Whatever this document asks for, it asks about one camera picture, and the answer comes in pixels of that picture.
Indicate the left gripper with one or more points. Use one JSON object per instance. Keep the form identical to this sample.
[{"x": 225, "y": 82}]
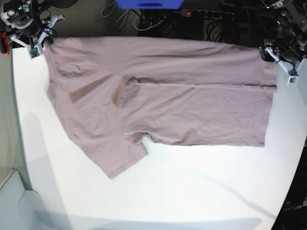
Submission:
[{"x": 290, "y": 57}]

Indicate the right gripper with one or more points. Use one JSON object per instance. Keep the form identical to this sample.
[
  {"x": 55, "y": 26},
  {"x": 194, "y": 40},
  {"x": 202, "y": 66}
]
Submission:
[{"x": 30, "y": 34}]

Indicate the mauve pink t-shirt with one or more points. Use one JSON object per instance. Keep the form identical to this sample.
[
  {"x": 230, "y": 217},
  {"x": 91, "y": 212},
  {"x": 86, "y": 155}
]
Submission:
[{"x": 111, "y": 92}]

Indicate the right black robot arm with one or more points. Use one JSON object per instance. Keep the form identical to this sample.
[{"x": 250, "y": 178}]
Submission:
[{"x": 21, "y": 23}]

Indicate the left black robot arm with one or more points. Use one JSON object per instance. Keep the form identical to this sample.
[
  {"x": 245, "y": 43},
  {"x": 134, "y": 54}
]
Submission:
[{"x": 291, "y": 19}]

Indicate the red and black clamp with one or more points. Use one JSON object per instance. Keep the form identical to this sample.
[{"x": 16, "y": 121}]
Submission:
[{"x": 4, "y": 44}]

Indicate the black power strip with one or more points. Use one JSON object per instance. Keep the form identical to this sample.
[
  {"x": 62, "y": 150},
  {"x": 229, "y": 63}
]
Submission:
[{"x": 207, "y": 14}]

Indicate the blue plastic bin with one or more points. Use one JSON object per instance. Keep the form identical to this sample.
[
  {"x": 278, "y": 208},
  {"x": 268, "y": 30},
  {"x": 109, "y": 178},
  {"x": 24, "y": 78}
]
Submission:
[{"x": 149, "y": 4}]

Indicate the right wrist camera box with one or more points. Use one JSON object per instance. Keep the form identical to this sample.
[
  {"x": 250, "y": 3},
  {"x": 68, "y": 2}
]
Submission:
[{"x": 35, "y": 51}]

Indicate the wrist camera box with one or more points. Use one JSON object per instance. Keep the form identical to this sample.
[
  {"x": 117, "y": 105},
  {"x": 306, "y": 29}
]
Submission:
[
  {"x": 35, "y": 51},
  {"x": 292, "y": 80}
]

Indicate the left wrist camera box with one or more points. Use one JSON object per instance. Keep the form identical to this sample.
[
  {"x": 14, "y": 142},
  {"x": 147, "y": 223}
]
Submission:
[{"x": 292, "y": 80}]

